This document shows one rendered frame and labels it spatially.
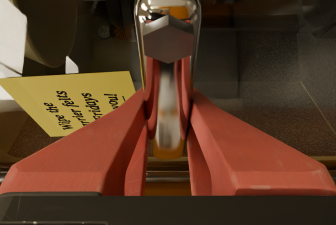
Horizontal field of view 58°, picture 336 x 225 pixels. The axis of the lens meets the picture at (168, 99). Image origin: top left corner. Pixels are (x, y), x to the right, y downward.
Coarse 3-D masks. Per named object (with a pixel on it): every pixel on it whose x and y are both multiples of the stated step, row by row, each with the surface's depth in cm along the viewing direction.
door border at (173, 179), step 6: (0, 174) 31; (150, 174) 31; (156, 174) 31; (162, 174) 31; (168, 174) 31; (174, 174) 31; (180, 174) 31; (186, 174) 31; (330, 174) 31; (168, 180) 32; (174, 180) 32; (180, 180) 32; (186, 180) 32
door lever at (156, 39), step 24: (144, 0) 7; (168, 0) 7; (192, 0) 7; (144, 24) 7; (168, 24) 6; (192, 24) 7; (144, 48) 7; (168, 48) 7; (192, 48) 7; (144, 72) 8; (168, 72) 8; (192, 72) 8; (144, 96) 10; (168, 96) 9; (168, 120) 11; (168, 144) 12
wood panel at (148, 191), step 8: (0, 184) 38; (152, 184) 38; (160, 184) 38; (168, 184) 38; (176, 184) 38; (184, 184) 38; (144, 192) 37; (152, 192) 37; (160, 192) 37; (168, 192) 37; (176, 192) 37; (184, 192) 37
